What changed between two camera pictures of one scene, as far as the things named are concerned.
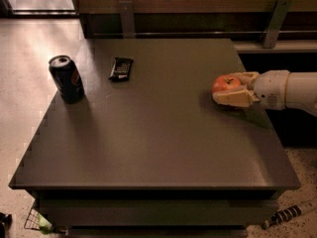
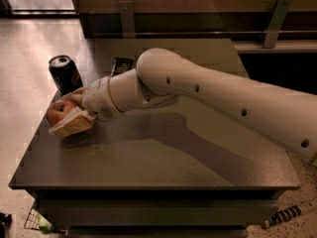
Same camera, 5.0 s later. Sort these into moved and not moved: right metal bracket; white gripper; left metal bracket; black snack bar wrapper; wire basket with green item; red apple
Moved: white gripper; red apple
Not moved: wire basket with green item; black snack bar wrapper; left metal bracket; right metal bracket
